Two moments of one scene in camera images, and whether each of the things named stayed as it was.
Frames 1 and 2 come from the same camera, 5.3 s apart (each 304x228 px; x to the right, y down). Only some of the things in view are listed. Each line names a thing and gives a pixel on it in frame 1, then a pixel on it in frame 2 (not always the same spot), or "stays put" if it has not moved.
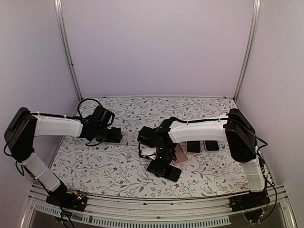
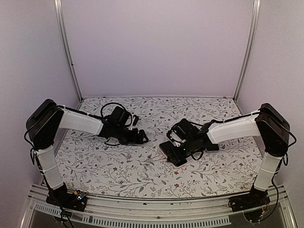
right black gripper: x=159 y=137 -> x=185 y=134
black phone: x=173 y=174 -> x=174 y=153
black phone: x=212 y=145 stays put
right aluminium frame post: x=256 y=21 stays put
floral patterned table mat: x=109 y=169 stays put
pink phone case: x=180 y=155 stays put
